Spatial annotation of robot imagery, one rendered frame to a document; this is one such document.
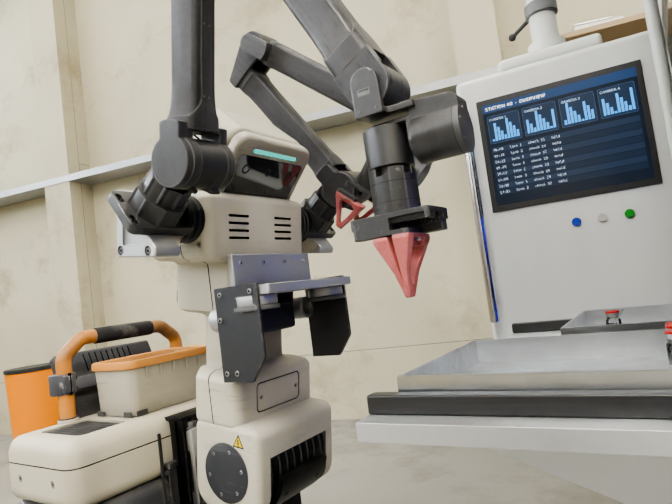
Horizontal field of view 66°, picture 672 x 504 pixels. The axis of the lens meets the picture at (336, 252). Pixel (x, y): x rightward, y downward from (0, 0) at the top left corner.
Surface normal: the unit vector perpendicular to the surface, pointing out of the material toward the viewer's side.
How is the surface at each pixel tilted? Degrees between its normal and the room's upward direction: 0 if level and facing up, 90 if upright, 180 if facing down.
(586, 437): 90
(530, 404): 90
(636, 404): 90
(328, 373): 90
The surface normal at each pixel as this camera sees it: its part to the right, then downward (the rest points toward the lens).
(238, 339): -0.56, 0.01
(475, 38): -0.33, -0.03
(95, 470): 0.82, -0.15
